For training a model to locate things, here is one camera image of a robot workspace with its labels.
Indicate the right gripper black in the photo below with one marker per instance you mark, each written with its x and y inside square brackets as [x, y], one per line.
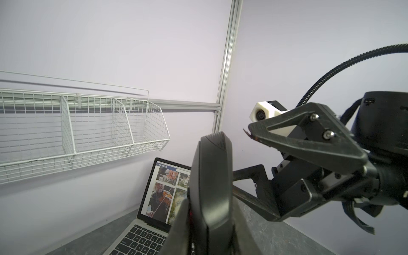
[306, 188]

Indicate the long white wire basket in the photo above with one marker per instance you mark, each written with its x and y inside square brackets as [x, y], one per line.
[51, 125]

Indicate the black wireless mouse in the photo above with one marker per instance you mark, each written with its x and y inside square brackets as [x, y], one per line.
[211, 201]

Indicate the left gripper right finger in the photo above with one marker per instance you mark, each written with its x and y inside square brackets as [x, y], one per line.
[243, 242]

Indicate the silver laptop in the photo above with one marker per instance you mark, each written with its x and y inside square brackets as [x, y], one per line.
[165, 191]

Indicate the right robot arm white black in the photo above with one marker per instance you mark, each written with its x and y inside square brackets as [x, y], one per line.
[379, 125]

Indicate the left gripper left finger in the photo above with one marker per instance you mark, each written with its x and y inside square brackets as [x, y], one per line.
[179, 238]

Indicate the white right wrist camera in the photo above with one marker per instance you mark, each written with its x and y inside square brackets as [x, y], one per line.
[270, 109]

